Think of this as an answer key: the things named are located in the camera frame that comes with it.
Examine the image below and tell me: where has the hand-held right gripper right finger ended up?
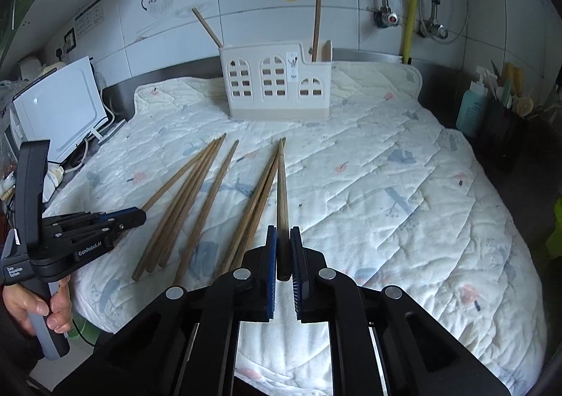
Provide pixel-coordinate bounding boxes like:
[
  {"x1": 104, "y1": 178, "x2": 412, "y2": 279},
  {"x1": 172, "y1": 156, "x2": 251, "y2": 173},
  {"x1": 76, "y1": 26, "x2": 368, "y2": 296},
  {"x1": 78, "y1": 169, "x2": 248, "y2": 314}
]
[{"x1": 290, "y1": 226, "x2": 514, "y2": 396}]

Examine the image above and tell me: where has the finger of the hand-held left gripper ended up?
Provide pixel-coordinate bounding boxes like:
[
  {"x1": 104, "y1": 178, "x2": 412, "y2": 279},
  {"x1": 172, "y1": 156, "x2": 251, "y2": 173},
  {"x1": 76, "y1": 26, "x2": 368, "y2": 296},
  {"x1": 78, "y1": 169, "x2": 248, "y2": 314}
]
[
  {"x1": 47, "y1": 224, "x2": 133, "y2": 248},
  {"x1": 43, "y1": 207, "x2": 148, "y2": 231}
]

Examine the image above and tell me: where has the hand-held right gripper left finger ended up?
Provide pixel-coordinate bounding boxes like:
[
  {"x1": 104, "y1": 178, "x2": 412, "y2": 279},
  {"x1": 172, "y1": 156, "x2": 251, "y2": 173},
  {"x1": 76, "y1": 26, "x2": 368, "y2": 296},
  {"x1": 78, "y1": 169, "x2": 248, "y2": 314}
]
[{"x1": 53, "y1": 225, "x2": 279, "y2": 396}]

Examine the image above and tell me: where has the row of wooden chopsticks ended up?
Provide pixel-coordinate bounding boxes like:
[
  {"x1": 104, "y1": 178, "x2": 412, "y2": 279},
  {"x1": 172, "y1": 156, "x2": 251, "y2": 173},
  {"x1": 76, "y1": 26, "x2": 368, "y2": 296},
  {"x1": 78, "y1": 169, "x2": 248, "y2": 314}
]
[{"x1": 132, "y1": 133, "x2": 286, "y2": 287}]

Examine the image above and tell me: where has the white house-shaped utensil holder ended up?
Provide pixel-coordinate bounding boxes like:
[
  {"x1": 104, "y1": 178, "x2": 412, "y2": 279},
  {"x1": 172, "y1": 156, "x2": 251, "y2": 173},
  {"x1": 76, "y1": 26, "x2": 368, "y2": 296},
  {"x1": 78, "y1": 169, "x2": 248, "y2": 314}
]
[{"x1": 218, "y1": 40, "x2": 334, "y2": 122}]

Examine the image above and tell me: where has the person's left hand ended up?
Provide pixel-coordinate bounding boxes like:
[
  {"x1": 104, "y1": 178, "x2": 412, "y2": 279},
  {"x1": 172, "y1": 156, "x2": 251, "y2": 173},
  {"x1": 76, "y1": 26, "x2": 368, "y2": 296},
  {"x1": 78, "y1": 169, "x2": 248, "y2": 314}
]
[{"x1": 0, "y1": 277, "x2": 74, "y2": 336}]

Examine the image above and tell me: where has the white countertop appliance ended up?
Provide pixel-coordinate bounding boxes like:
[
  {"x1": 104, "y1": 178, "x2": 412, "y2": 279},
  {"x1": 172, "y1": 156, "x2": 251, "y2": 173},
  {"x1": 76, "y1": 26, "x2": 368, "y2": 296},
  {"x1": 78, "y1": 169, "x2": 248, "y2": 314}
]
[{"x1": 9, "y1": 56, "x2": 111, "y2": 165}]

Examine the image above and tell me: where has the clear plastic bag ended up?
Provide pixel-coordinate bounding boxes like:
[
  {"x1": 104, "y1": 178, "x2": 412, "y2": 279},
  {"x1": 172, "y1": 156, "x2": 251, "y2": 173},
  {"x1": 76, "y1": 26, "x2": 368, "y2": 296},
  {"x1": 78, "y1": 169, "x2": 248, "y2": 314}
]
[{"x1": 0, "y1": 79, "x2": 20, "y2": 117}]

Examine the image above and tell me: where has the white plastic jug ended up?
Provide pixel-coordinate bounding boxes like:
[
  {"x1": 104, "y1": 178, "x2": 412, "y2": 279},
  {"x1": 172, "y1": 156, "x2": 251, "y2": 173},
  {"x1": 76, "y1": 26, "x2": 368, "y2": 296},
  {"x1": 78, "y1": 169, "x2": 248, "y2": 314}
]
[{"x1": 18, "y1": 55, "x2": 49, "y2": 81}]

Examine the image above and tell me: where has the white quilted blanket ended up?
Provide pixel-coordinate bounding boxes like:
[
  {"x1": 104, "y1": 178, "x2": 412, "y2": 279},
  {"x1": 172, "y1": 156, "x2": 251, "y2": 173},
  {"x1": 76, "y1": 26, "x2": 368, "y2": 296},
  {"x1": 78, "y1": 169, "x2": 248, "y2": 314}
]
[{"x1": 44, "y1": 60, "x2": 547, "y2": 393}]

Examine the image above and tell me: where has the teal pump bottle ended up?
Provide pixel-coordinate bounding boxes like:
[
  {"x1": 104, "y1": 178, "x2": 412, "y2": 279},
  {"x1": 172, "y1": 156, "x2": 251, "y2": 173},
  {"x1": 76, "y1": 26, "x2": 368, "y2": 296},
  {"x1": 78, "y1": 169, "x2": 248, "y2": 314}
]
[{"x1": 455, "y1": 67, "x2": 495, "y2": 139}]

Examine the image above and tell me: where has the black utensil container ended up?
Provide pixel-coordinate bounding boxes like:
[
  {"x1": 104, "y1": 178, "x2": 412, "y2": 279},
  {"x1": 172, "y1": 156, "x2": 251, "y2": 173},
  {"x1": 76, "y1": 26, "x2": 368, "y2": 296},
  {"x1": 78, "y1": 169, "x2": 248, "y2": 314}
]
[{"x1": 478, "y1": 97, "x2": 530, "y2": 174}]

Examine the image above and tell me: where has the green plastic item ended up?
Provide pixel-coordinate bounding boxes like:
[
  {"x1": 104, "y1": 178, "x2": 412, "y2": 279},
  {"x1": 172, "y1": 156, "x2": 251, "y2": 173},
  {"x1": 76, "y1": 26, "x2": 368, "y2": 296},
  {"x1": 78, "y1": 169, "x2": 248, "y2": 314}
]
[{"x1": 546, "y1": 198, "x2": 562, "y2": 257}]

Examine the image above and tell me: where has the metal valve with red knob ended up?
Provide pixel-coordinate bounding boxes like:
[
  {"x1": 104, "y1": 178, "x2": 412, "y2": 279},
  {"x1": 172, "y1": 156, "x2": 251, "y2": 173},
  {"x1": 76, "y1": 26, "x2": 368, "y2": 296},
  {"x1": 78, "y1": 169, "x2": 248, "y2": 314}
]
[{"x1": 373, "y1": 7, "x2": 401, "y2": 29}]

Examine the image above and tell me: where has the pale green spoon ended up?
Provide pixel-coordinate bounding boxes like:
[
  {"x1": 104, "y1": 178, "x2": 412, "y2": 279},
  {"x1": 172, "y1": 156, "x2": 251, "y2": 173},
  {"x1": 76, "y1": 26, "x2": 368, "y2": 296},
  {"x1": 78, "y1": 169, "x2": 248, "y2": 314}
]
[{"x1": 499, "y1": 79, "x2": 515, "y2": 111}]

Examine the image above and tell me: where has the yellow brush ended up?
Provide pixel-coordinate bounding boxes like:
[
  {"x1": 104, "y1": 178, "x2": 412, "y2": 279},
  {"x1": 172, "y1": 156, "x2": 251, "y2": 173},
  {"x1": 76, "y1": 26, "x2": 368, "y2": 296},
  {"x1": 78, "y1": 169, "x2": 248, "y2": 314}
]
[{"x1": 503, "y1": 62, "x2": 524, "y2": 95}]

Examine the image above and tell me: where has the wall power outlet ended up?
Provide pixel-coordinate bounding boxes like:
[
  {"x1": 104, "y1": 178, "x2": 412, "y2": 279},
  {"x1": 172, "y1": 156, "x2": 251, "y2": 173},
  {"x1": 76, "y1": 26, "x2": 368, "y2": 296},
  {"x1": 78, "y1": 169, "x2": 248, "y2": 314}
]
[{"x1": 63, "y1": 27, "x2": 78, "y2": 57}]

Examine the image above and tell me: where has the yellow gas hose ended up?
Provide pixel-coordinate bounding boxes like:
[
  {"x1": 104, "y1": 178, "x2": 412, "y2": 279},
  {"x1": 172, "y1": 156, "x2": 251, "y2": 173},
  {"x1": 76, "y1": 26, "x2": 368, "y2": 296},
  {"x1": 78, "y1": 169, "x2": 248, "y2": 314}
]
[{"x1": 401, "y1": 0, "x2": 419, "y2": 64}]

